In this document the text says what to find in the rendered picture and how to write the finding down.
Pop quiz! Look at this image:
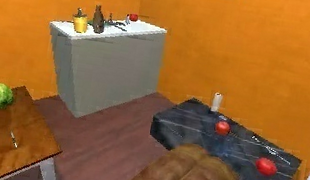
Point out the grey kitchen counter white top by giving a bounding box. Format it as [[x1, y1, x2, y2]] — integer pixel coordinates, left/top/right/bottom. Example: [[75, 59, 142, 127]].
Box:
[[37, 8, 169, 129]]

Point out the white paper towel roll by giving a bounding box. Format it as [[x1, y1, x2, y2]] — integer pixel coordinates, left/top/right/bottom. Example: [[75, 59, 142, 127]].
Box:
[[210, 91, 224, 113]]

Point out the small red apple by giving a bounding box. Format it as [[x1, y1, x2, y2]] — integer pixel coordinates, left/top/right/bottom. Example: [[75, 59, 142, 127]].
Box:
[[128, 13, 140, 23]]

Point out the red tomato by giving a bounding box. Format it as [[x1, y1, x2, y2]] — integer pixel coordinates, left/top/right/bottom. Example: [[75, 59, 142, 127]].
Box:
[[213, 120, 232, 137], [253, 156, 280, 179]]

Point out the dark metal faucet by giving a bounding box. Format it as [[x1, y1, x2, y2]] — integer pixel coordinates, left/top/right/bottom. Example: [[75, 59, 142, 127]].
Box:
[[104, 12, 130, 32]]

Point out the brown glass bottle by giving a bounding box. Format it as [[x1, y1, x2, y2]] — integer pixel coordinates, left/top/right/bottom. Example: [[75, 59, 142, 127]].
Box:
[[89, 4, 108, 35]]

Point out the brown bread loaf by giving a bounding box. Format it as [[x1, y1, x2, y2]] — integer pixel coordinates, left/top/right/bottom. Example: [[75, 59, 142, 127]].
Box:
[[114, 133, 246, 180]]

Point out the yellow cup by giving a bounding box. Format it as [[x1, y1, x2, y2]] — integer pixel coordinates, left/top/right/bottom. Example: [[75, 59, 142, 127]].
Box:
[[70, 7, 90, 35]]

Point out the dark blue marble table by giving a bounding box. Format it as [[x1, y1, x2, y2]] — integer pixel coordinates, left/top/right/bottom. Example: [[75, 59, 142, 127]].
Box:
[[142, 92, 309, 180]]

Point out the silver knife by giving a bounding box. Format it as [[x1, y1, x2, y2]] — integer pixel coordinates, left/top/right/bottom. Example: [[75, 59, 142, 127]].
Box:
[[8, 129, 21, 149]]

